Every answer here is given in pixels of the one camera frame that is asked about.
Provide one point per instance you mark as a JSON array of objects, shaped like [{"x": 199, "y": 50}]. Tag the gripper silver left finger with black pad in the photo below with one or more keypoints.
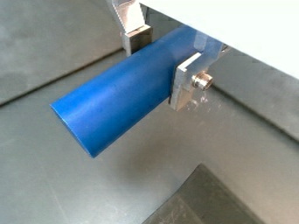
[{"x": 135, "y": 31}]

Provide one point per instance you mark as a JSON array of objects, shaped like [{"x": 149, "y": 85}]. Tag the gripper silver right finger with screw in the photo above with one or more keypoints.
[{"x": 191, "y": 72}]

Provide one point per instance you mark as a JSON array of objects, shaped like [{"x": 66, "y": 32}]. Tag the blue round cylinder peg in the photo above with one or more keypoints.
[{"x": 102, "y": 109}]

